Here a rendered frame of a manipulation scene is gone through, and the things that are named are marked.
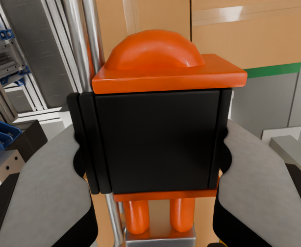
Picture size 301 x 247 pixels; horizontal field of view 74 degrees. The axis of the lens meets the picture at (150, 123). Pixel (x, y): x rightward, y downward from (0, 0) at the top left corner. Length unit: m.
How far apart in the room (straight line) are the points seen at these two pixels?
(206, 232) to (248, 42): 0.69
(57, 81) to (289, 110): 1.64
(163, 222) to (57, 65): 1.13
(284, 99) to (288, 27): 0.89
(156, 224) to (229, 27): 0.75
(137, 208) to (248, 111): 1.55
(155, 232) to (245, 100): 1.48
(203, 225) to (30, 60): 1.14
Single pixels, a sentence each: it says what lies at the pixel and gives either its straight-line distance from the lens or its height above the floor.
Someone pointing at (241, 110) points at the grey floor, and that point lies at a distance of 1.64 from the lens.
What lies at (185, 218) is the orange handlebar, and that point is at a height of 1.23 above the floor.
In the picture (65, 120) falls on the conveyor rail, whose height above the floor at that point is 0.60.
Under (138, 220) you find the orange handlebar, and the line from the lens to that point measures 0.18.
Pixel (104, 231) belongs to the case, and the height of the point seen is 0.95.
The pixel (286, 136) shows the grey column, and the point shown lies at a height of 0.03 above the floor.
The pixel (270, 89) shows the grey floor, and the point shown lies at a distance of 1.68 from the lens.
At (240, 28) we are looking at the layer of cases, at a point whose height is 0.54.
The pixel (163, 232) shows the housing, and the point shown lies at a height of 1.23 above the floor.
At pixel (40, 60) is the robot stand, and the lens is 1.27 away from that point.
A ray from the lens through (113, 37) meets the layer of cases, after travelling 0.80.
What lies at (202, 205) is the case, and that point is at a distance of 0.64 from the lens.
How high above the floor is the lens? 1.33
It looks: 61 degrees down
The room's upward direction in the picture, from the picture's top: 177 degrees clockwise
